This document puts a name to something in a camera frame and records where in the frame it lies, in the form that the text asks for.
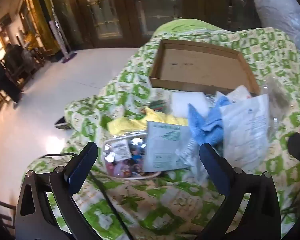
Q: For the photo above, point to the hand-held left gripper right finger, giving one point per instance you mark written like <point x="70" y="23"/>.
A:
<point x="212" y="165"/>

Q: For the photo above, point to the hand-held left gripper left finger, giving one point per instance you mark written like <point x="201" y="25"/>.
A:
<point x="81" y="166"/>

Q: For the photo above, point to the blue cloth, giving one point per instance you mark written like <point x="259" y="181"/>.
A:
<point x="205" y="122"/>

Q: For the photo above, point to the clear cartoon print pouch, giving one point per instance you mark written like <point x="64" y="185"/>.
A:
<point x="125" y="160"/>

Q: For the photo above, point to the white printed plastic bag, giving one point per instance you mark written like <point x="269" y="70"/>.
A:
<point x="245" y="130"/>

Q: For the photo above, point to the grey printed sachet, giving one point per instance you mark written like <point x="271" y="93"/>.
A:
<point x="165" y="145"/>

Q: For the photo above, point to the grey towel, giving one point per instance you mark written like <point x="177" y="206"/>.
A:
<point x="277" y="97"/>

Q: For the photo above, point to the yellow towel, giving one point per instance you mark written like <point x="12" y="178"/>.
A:
<point x="130" y="125"/>

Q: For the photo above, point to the white foam sponge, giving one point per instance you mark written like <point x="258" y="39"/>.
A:
<point x="187" y="105"/>

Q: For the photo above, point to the red and white packet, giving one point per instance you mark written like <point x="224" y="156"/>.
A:
<point x="240" y="92"/>

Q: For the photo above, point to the bag of coloured sticks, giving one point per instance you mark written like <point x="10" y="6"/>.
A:
<point x="160" y="104"/>

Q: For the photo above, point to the cardboard box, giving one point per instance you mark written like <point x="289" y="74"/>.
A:
<point x="202" y="65"/>

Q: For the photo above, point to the black shoe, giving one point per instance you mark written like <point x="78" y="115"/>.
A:
<point x="62" y="123"/>

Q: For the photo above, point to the green and white printed blanket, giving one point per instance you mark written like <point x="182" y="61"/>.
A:
<point x="165" y="200"/>

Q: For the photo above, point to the dark wooden chair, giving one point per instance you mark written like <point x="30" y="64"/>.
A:
<point x="22" y="62"/>
<point x="0" y="212"/>

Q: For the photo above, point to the purple floor mop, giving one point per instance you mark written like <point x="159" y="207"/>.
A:
<point x="65" y="47"/>

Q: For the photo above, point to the white pillow in plastic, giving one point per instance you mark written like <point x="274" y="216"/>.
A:
<point x="280" y="10"/>

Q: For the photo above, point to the wooden glass door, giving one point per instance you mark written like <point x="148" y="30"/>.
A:
<point x="120" y="12"/>

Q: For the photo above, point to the gilded wooden cabinet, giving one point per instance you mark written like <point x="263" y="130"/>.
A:
<point x="40" y="12"/>

